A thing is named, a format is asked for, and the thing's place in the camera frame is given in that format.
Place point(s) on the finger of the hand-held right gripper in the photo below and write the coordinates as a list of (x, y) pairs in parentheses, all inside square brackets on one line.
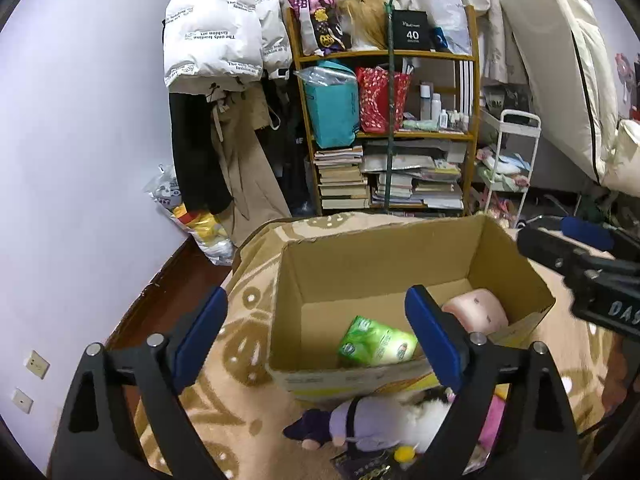
[(587, 234), (547, 247)]

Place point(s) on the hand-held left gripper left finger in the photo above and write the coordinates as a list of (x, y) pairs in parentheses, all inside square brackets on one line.
[(202, 335)]

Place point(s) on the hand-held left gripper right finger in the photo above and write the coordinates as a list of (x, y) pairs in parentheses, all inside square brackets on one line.
[(435, 340)]

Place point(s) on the printed cardboard box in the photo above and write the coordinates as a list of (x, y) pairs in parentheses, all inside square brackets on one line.
[(350, 270)]

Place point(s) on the dark printed packet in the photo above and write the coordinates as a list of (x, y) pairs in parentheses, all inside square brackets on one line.
[(365, 467)]

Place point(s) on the pink plush toy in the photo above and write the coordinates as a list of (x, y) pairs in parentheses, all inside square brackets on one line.
[(475, 310)]

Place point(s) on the green tissue pack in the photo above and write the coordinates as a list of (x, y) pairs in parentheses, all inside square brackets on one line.
[(375, 342)]

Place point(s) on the beige patterned blanket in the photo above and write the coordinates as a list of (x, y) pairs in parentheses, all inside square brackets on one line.
[(240, 385)]

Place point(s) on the white fluffy plush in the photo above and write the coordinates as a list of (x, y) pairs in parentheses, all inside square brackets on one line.
[(425, 417)]

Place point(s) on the pastel folded cloths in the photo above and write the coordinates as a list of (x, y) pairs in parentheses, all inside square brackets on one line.
[(502, 170)]

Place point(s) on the white trolley cart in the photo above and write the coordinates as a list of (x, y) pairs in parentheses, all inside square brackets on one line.
[(536, 150)]

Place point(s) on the pink cloth item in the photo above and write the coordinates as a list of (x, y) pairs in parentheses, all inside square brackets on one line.
[(492, 425)]

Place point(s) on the purple plush doll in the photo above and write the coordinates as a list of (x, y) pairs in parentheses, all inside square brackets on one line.
[(370, 420)]

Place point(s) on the clear plastic bag of things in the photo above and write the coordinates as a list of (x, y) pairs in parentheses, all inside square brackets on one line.
[(200, 230)]

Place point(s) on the pile of magazines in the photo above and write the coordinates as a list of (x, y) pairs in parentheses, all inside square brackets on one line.
[(430, 185)]

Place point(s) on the wooden bookshelf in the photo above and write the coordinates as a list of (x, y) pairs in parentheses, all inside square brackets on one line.
[(450, 136)]

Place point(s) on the beige trench coat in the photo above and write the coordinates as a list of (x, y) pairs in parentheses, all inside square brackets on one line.
[(250, 185)]

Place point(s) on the pink patterned cloth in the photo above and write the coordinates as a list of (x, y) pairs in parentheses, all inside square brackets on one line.
[(630, 80)]

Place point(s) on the black hanging garment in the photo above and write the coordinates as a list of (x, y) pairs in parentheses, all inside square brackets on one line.
[(195, 160)]

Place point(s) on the cream mattress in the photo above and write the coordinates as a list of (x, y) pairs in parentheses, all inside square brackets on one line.
[(550, 60)]

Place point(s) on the stack of books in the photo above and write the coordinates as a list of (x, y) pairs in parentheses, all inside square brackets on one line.
[(340, 180)]

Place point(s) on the row of cosmetic bottles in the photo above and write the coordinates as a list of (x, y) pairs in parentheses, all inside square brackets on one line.
[(426, 100)]

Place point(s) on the dark hanging clothes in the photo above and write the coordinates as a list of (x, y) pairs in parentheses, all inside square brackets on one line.
[(290, 160)]

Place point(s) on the green pole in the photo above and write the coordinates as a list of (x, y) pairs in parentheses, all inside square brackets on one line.
[(389, 110)]

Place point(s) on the red patterned bag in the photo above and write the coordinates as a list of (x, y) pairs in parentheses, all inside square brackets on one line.
[(372, 105)]

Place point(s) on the teal bag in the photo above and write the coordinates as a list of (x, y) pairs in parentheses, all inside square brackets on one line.
[(330, 115)]

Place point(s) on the black box with white print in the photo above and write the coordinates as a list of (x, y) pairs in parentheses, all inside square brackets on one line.
[(412, 35)]

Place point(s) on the white plastic bag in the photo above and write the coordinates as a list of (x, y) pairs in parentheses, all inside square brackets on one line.
[(450, 5)]

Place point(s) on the blonde wig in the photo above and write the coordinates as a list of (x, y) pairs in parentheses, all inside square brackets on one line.
[(365, 20)]

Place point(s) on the white printed puffer jacket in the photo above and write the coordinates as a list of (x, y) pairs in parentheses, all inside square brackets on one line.
[(215, 35)]

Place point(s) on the purple and black patterned bag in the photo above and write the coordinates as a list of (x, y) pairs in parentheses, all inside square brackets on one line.
[(320, 15)]

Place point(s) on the white wall socket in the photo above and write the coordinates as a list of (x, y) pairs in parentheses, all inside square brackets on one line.
[(36, 364), (22, 401)]

